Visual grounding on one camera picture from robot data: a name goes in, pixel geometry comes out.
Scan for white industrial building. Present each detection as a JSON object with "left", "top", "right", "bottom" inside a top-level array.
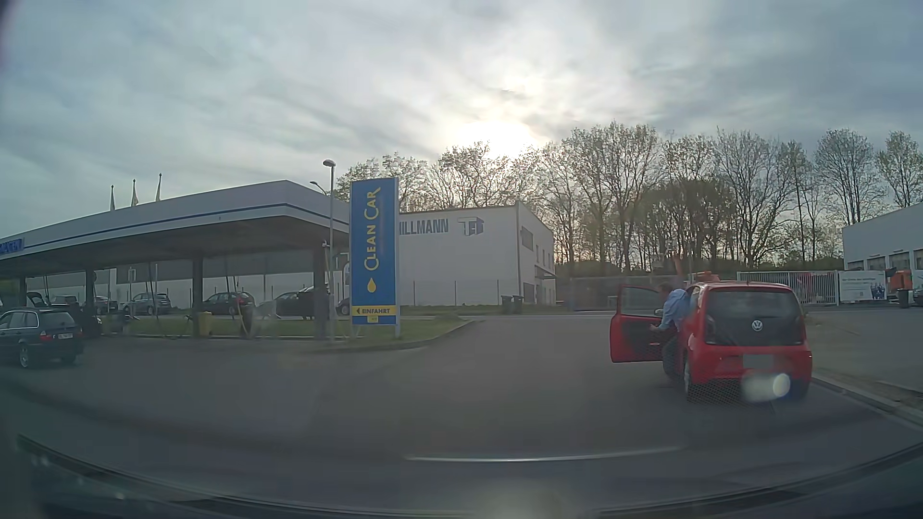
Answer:
[{"left": 398, "top": 201, "right": 558, "bottom": 307}]

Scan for blue pylon sign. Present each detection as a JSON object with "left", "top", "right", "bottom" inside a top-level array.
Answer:
[{"left": 349, "top": 177, "right": 402, "bottom": 340}]

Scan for grey asphalt road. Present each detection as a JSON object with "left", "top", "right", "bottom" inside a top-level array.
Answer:
[{"left": 0, "top": 310, "right": 923, "bottom": 498}]

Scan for grass verge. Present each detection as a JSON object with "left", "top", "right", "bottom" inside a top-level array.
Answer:
[{"left": 101, "top": 314, "right": 473, "bottom": 346}]

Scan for row of bare trees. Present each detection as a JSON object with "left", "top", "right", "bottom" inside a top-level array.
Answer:
[{"left": 334, "top": 121, "right": 923, "bottom": 278}]

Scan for person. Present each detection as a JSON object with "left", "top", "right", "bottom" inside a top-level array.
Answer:
[{"left": 649, "top": 282, "right": 692, "bottom": 379}]

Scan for car's own bonnet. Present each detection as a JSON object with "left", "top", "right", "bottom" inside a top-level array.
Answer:
[{"left": 14, "top": 432, "right": 923, "bottom": 519}]

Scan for row of parked cars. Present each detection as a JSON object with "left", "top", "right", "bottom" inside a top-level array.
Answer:
[{"left": 25, "top": 285, "right": 351, "bottom": 320}]

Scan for white canopy building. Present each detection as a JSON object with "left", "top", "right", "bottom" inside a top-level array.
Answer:
[{"left": 0, "top": 179, "right": 331, "bottom": 340}]

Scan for red small car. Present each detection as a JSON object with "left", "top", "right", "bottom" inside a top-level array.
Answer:
[{"left": 609, "top": 281, "right": 813, "bottom": 403}]

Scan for metal railing gate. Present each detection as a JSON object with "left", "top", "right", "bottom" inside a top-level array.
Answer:
[{"left": 737, "top": 270, "right": 840, "bottom": 306}]

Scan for flags on poles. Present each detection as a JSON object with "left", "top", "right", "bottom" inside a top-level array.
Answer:
[{"left": 108, "top": 173, "right": 164, "bottom": 211}]

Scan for white banner billboard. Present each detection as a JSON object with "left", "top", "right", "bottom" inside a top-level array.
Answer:
[{"left": 839, "top": 270, "right": 888, "bottom": 304}]

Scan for white hall building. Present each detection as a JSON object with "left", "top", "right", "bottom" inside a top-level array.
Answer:
[{"left": 841, "top": 202, "right": 923, "bottom": 273}]

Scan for dark estate car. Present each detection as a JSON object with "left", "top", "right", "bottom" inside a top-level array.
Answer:
[{"left": 0, "top": 308, "right": 85, "bottom": 369}]

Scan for lamp post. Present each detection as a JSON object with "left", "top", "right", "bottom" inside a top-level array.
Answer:
[{"left": 310, "top": 159, "right": 338, "bottom": 341}]

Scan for wire mesh fence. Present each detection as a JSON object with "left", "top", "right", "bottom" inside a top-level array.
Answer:
[{"left": 557, "top": 274, "right": 738, "bottom": 312}]

